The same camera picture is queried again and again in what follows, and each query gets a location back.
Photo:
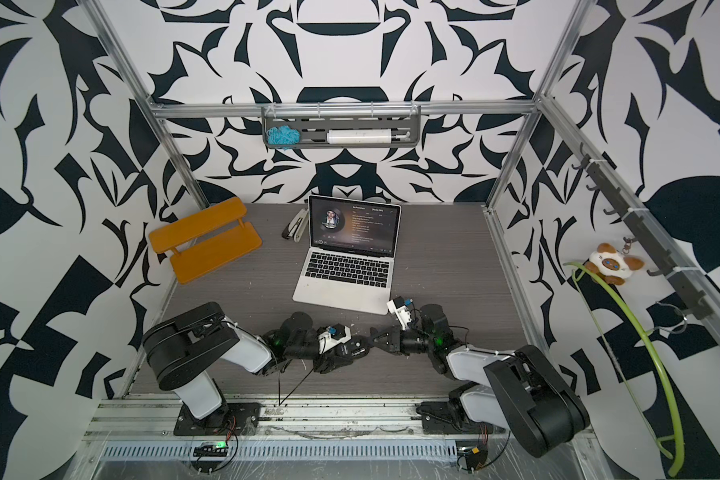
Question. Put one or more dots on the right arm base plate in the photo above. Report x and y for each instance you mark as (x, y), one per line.
(444, 418)

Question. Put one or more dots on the grey wall tray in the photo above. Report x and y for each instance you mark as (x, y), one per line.
(405, 124)

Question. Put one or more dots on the silver laptop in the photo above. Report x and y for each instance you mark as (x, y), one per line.
(350, 261)

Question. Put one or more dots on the white roll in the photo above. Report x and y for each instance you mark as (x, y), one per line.
(359, 137)

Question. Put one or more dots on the black silver stapler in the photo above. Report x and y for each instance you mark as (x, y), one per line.
(295, 228)

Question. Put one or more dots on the teal scrubber ball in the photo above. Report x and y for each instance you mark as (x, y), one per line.
(283, 136)

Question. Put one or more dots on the orange two-tier stand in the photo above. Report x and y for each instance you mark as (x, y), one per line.
(205, 241)

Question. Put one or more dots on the left small electronics board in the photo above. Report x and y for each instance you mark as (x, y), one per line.
(215, 450)

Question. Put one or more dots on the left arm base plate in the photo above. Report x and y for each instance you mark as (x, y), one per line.
(242, 416)

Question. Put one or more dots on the right small electronics board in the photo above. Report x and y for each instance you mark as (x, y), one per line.
(472, 459)

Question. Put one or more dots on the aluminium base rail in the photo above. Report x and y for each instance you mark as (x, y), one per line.
(153, 418)

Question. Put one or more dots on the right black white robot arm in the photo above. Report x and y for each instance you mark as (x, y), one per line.
(518, 391)

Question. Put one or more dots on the grey hook rail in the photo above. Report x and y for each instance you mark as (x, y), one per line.
(668, 262)

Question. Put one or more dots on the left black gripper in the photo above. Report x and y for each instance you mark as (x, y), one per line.
(326, 361)

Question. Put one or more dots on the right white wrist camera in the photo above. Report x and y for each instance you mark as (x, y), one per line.
(401, 309)

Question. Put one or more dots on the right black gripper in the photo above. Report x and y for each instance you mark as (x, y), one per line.
(389, 340)

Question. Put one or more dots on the brown white plush toy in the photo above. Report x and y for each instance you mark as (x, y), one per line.
(611, 265)

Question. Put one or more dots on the small electronics board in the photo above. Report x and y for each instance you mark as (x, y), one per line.
(472, 459)
(215, 450)

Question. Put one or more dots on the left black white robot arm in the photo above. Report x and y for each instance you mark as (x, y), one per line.
(180, 351)

